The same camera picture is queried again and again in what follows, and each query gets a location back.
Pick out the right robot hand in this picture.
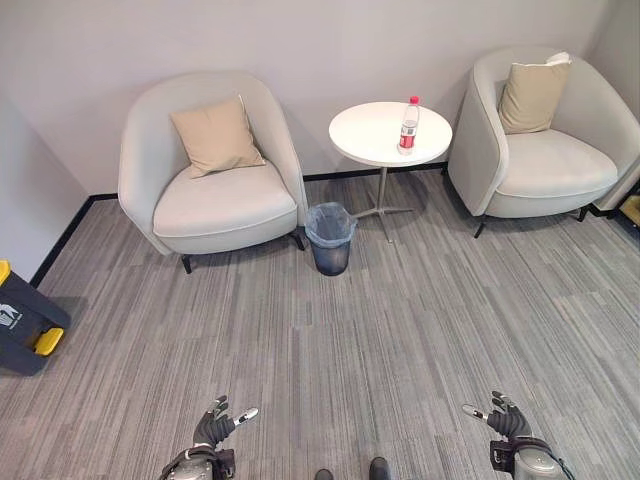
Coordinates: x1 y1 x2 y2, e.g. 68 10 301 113
461 390 532 443

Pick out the small dark mesh bin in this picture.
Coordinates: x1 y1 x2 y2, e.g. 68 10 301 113
309 234 352 277

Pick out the beige square cushion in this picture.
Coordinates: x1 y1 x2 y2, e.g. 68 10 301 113
497 60 572 136
169 95 267 179

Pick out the large grey yellow trash can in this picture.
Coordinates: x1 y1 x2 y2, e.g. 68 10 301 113
0 259 71 377

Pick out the light grey armchair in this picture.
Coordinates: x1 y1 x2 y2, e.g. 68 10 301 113
117 70 310 275
447 46 640 239

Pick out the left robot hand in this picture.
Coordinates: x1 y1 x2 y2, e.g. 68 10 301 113
192 395 260 449

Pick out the yellow box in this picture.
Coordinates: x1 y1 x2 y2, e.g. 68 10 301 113
619 195 640 227

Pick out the red-capped plastic water bottle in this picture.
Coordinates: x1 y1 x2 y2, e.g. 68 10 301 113
397 95 421 156

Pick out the translucent blue bin bag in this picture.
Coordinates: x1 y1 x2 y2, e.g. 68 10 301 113
304 201 358 247

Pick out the round white tea table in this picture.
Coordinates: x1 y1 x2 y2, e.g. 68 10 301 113
328 101 454 244

